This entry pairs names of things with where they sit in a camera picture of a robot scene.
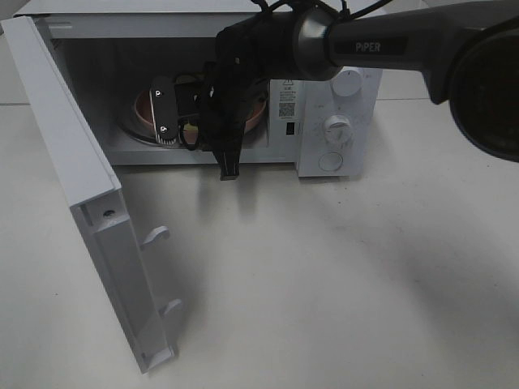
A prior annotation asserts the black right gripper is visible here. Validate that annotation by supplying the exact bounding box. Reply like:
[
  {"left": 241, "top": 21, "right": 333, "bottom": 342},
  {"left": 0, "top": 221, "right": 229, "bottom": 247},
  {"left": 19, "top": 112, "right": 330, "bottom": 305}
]
[{"left": 199, "top": 52, "right": 268, "bottom": 181}]

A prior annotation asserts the pink round plate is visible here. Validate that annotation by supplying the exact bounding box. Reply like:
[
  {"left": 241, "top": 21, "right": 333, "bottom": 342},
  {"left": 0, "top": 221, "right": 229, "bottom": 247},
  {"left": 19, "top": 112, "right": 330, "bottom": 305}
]
[{"left": 126, "top": 91, "right": 268, "bottom": 144}]

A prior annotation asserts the round door release button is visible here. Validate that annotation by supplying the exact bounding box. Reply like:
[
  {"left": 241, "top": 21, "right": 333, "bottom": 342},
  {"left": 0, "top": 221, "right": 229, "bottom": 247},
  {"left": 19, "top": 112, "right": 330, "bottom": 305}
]
[{"left": 319, "top": 152, "right": 343, "bottom": 172}]

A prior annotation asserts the white timer knob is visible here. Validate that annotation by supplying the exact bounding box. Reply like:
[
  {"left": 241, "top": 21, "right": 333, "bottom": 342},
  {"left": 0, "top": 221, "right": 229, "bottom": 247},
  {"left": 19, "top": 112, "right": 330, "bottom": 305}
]
[{"left": 323, "top": 115, "right": 354, "bottom": 145}]

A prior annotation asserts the white microwave door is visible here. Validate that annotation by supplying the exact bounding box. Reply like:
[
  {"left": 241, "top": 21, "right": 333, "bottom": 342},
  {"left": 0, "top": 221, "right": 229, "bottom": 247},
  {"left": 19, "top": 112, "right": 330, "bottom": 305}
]
[{"left": 2, "top": 16, "right": 182, "bottom": 373}]

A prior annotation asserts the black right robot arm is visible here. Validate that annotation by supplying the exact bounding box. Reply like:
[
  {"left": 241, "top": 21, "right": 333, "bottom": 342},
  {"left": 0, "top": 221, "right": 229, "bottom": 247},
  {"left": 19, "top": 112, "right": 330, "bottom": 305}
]
[{"left": 198, "top": 1, "right": 518, "bottom": 180}]

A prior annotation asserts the white warning label sticker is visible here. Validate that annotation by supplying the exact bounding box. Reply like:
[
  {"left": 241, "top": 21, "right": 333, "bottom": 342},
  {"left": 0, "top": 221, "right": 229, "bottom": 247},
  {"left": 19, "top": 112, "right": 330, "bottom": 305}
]
[{"left": 277, "top": 79, "right": 297, "bottom": 120}]

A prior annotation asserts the glass microwave turntable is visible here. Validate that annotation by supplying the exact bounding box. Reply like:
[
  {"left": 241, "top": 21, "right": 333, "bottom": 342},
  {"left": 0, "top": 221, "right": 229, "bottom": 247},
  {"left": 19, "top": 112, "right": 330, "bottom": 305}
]
[{"left": 118, "top": 100, "right": 268, "bottom": 149}]

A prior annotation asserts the white microwave oven body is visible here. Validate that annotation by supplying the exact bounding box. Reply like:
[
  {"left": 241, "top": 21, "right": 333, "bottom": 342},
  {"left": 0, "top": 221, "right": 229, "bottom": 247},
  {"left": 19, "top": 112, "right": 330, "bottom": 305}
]
[{"left": 12, "top": 1, "right": 381, "bottom": 177}]

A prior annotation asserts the white upper power knob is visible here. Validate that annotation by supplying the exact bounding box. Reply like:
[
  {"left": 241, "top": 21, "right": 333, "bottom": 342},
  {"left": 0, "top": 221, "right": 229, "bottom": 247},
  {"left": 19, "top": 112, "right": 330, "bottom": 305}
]
[{"left": 331, "top": 66, "right": 363, "bottom": 97}]

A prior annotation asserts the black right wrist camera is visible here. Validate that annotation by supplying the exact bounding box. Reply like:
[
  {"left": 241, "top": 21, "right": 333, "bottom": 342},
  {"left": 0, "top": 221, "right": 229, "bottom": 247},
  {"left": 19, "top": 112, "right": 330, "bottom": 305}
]
[{"left": 149, "top": 76, "right": 178, "bottom": 147}]

